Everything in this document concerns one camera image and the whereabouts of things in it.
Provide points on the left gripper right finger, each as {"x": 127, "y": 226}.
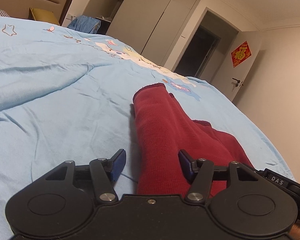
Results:
{"x": 190, "y": 167}

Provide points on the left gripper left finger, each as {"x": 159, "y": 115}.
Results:
{"x": 113, "y": 167}

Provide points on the dark red knit sweater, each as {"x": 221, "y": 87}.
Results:
{"x": 163, "y": 129}

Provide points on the white bedroom door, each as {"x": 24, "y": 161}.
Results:
{"x": 223, "y": 77}

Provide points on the blue clothes pile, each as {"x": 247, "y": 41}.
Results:
{"x": 85, "y": 24}

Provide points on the light blue cartoon bedspread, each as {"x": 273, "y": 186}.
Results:
{"x": 66, "y": 95}

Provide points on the red fu character decoration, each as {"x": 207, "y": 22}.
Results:
{"x": 240, "y": 54}

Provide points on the beige built-in wardrobe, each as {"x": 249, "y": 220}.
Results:
{"x": 150, "y": 27}

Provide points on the yellow pillow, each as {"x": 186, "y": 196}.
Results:
{"x": 42, "y": 15}

